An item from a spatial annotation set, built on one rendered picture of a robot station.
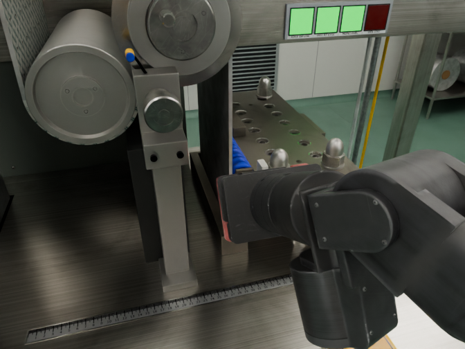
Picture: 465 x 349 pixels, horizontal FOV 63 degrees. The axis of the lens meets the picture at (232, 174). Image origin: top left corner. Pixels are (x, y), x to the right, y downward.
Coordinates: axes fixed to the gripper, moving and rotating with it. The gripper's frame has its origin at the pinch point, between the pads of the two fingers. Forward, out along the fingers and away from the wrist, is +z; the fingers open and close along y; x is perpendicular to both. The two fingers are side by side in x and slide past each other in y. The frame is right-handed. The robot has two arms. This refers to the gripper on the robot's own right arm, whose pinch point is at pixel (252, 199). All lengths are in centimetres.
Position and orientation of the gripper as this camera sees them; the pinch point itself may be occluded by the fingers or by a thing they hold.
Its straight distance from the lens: 46.0
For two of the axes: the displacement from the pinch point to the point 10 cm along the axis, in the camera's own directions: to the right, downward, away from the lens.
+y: 9.6, -1.4, 2.3
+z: -2.3, 0.2, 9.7
